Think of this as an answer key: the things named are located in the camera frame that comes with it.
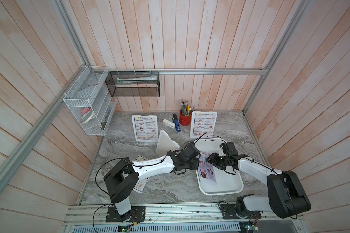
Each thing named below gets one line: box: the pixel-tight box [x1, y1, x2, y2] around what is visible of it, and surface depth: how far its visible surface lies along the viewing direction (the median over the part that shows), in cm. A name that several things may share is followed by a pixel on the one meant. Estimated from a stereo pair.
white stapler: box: [162, 118, 176, 129], surface depth 113 cm
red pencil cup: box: [179, 108, 192, 126], surface depth 109 cm
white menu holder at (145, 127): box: [131, 115, 159, 142], surface depth 97 cm
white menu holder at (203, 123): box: [189, 111, 218, 138], surface depth 99 cm
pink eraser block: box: [81, 107, 92, 115], surface depth 84 cm
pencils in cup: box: [180, 99, 196, 117], surface depth 106 cm
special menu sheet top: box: [198, 150, 217, 182], surface depth 87 cm
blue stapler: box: [172, 113, 182, 133], surface depth 113 cm
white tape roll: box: [80, 110, 94, 124], surface depth 81 cm
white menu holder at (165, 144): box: [155, 129, 181, 157], surface depth 83 cm
